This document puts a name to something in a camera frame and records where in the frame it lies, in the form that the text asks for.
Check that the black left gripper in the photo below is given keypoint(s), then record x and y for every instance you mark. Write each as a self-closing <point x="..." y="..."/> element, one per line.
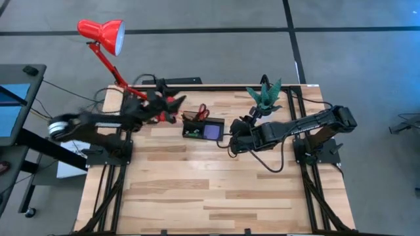
<point x="157" y="106"/>

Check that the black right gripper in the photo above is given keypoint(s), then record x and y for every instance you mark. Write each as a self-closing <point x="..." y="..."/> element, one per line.
<point x="246" y="136"/>

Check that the black mesh desk organizer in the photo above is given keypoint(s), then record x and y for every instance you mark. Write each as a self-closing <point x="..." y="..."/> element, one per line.
<point x="197" y="128"/>

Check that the purple sticky note pad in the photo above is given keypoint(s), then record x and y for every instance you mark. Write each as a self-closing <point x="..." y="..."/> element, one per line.
<point x="212" y="131"/>

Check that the green eraser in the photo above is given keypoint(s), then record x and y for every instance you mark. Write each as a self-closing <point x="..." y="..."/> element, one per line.
<point x="196" y="133"/>

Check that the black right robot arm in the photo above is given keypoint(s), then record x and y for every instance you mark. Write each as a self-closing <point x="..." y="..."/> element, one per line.
<point x="311" y="124"/>

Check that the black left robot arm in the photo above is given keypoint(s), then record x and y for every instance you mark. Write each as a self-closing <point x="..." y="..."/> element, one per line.
<point x="98" y="126"/>

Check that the green plant in white pot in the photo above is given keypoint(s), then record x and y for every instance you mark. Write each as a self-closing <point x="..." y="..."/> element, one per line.
<point x="265" y="96"/>

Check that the red desk lamp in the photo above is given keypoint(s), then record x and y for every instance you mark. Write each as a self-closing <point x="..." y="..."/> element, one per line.
<point x="105" y="32"/>

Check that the white paper sheet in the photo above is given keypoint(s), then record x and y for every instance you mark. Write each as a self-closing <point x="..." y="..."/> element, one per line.
<point x="69" y="170"/>

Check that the grey rolling desk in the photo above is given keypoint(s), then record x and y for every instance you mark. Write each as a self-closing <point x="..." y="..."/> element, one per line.
<point x="36" y="98"/>

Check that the black computer mouse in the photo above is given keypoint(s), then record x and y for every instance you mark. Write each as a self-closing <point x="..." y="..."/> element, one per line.
<point x="30" y="70"/>

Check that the blue monitor screen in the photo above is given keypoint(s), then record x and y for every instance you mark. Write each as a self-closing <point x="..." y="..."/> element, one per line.
<point x="13" y="114"/>

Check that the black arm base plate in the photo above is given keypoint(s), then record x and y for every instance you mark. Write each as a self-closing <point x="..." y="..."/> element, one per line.
<point x="98" y="159"/>
<point x="329" y="155"/>

